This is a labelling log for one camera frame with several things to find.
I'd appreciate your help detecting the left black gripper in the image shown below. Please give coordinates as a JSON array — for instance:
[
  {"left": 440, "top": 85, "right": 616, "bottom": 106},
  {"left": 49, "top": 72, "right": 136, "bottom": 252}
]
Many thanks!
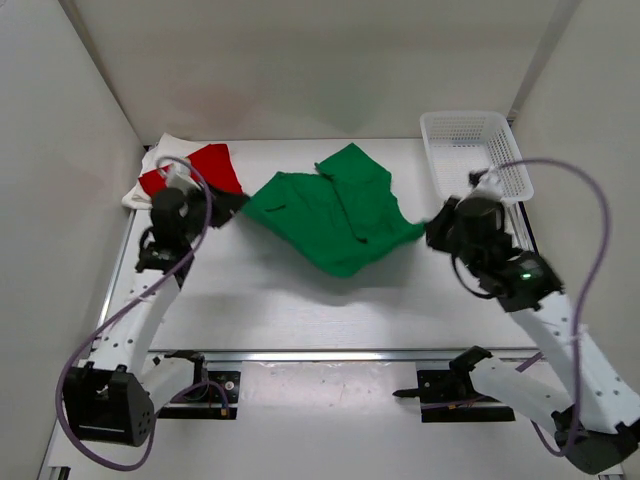
[{"left": 178, "top": 178, "right": 248, "bottom": 244}]

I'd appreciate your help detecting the red t shirt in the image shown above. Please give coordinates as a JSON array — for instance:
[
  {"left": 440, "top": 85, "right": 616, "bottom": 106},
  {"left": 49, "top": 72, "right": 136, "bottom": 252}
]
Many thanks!
[{"left": 158, "top": 144, "right": 243, "bottom": 193}]

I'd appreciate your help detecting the white t shirt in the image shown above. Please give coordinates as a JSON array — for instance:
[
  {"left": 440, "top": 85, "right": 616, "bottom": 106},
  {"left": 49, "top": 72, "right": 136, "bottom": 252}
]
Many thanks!
[{"left": 121, "top": 133, "right": 205, "bottom": 210}]

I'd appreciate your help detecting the green t shirt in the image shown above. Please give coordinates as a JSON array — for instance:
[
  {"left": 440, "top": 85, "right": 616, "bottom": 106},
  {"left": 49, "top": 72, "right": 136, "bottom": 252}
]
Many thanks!
[{"left": 242, "top": 143, "right": 424, "bottom": 278}]

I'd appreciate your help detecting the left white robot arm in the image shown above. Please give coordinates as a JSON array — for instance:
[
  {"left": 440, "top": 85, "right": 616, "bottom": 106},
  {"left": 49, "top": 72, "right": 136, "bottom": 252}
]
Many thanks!
[{"left": 56, "top": 164, "right": 248, "bottom": 447}]

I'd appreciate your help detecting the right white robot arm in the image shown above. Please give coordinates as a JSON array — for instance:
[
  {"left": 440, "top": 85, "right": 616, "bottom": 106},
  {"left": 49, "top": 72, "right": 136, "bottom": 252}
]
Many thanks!
[{"left": 425, "top": 169, "right": 639, "bottom": 475}]

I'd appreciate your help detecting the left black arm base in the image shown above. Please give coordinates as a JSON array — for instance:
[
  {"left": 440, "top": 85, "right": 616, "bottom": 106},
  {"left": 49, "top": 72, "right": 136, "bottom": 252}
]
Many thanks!
[{"left": 158, "top": 350, "right": 241, "bottom": 421}]

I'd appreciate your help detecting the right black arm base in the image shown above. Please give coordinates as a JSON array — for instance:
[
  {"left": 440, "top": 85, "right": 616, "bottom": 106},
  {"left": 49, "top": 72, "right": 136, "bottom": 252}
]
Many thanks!
[{"left": 393, "top": 346, "right": 515, "bottom": 423}]

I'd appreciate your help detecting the white plastic basket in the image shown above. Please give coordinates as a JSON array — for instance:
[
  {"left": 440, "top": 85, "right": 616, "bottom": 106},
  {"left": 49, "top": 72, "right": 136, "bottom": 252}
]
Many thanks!
[{"left": 419, "top": 110, "right": 534, "bottom": 203}]

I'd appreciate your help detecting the aluminium table rail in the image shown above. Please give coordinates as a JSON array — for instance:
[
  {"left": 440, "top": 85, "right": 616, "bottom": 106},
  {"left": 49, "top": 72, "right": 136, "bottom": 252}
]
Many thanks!
[{"left": 204, "top": 349, "right": 458, "bottom": 363}]

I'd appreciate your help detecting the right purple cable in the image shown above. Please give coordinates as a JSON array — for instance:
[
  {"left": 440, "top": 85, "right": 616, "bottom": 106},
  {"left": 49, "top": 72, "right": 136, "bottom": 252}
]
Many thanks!
[{"left": 494, "top": 157, "right": 613, "bottom": 458}]

